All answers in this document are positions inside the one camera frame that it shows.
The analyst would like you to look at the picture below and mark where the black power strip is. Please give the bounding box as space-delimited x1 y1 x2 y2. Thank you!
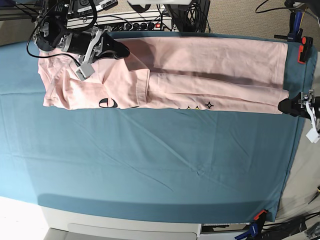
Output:
123 21 172 32

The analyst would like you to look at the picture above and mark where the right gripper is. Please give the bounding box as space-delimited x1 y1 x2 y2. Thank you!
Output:
61 27 130 64

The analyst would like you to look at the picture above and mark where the blue black clamp top right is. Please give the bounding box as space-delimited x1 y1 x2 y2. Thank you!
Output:
274 11 303 43

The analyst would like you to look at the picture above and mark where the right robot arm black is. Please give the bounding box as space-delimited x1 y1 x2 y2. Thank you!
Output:
26 0 130 67

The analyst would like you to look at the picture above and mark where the pink T-shirt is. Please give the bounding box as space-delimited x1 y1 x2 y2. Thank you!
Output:
38 37 289 114

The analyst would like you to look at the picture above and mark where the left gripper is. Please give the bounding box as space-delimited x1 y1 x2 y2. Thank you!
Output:
278 89 320 120

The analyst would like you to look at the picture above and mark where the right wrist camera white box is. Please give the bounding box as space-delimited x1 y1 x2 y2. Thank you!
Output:
75 28 102 81

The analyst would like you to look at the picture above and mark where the white cabinet under table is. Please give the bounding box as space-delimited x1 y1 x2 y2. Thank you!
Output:
41 206 201 240

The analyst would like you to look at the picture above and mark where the teal table cloth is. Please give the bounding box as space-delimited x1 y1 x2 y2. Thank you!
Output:
0 42 304 224

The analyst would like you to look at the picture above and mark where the orange blue clamp bottom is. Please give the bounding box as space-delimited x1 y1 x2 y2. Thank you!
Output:
234 209 269 240

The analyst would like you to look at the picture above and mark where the orange black clamp top right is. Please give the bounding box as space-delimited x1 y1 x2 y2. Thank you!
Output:
297 36 314 64

